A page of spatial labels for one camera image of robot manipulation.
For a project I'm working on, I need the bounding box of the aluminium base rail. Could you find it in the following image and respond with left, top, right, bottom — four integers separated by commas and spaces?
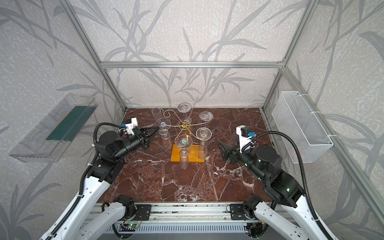
140, 202, 235, 224

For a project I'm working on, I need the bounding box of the wine glass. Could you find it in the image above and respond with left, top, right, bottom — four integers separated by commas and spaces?
196, 127, 212, 161
155, 118, 172, 151
175, 134, 193, 170
199, 111, 214, 122
151, 108, 163, 121
178, 102, 192, 123

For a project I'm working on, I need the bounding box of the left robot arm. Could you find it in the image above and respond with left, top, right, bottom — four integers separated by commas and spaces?
41, 123, 159, 240

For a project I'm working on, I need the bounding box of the green circuit board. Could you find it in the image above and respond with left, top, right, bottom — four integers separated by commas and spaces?
121, 223, 141, 232

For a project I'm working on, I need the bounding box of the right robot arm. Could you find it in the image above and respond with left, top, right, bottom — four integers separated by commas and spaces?
218, 142, 337, 240

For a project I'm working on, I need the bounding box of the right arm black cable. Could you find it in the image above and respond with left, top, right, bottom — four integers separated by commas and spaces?
241, 131, 334, 240

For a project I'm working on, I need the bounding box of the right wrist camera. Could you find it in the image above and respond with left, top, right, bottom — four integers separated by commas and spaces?
236, 125, 256, 154

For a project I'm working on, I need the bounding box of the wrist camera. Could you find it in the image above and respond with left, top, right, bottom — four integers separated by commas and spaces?
120, 118, 138, 136
236, 125, 256, 154

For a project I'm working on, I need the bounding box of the white wire mesh basket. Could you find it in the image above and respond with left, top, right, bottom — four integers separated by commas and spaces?
272, 91, 334, 163

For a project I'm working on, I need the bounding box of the gold wire glass rack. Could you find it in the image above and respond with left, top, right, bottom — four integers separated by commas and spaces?
163, 109, 210, 140

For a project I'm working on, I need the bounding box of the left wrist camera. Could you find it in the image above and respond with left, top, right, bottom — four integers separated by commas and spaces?
120, 118, 138, 136

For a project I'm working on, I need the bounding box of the yellow wooden rack base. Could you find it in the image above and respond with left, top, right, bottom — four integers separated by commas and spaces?
171, 145, 205, 163

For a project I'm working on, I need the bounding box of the clear plastic wall shelf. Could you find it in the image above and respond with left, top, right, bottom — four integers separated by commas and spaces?
9, 94, 98, 163

